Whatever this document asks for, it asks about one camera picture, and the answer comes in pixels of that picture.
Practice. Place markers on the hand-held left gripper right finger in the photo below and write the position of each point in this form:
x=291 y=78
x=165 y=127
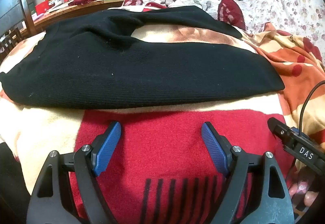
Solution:
x=214 y=149

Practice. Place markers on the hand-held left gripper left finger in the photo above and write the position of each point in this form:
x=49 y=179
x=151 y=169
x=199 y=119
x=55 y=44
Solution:
x=108 y=149

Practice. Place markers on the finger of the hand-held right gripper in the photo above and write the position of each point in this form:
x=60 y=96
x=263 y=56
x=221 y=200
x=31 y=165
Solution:
x=299 y=146

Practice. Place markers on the black knit pants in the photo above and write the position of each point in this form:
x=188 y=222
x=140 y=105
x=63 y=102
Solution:
x=127 y=74

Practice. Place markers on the person's right hand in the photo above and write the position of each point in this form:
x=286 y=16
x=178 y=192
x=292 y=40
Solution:
x=303 y=189

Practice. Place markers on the red orange cream printed blanket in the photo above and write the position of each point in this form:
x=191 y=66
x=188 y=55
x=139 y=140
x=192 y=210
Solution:
x=165 y=137

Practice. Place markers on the person's black-clad leg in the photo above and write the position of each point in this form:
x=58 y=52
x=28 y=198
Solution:
x=11 y=183

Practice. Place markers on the white floral bedsheet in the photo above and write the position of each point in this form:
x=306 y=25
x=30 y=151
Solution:
x=287 y=8

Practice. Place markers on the wooden table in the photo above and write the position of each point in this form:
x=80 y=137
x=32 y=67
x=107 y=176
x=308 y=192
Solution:
x=73 y=11

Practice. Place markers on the red box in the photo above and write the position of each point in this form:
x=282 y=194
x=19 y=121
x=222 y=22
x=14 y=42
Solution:
x=42 y=7

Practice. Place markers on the dark wooden cabinet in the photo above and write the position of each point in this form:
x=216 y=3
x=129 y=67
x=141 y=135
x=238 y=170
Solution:
x=12 y=5

